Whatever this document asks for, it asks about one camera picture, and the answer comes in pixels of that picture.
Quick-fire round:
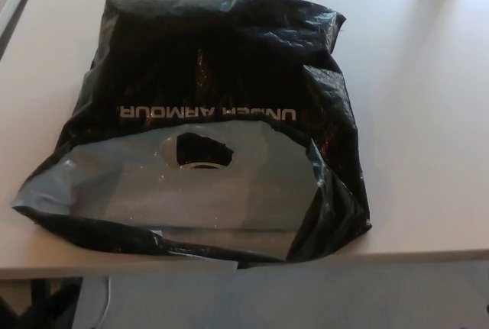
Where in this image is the black Under Armour plastic bag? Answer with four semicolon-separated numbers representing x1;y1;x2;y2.
8;0;372;272

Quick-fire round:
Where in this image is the black desk leg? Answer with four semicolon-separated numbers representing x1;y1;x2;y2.
0;277;83;329

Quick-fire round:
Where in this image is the thin white cable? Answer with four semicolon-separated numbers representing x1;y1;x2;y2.
96;276;112;329

